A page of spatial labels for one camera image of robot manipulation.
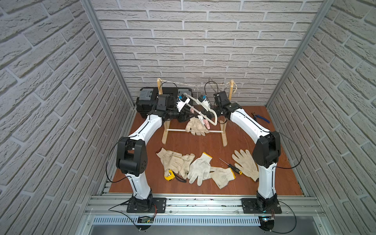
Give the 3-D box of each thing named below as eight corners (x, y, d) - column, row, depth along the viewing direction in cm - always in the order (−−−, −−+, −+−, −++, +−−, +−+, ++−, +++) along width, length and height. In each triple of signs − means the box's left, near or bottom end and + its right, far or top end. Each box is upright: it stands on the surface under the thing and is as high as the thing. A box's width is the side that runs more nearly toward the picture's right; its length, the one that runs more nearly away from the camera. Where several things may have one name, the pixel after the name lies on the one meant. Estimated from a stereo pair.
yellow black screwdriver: (218, 159, 92) (219, 158, 90) (219, 157, 92) (220, 156, 91) (240, 175, 86) (241, 174, 84) (241, 173, 86) (242, 172, 85)
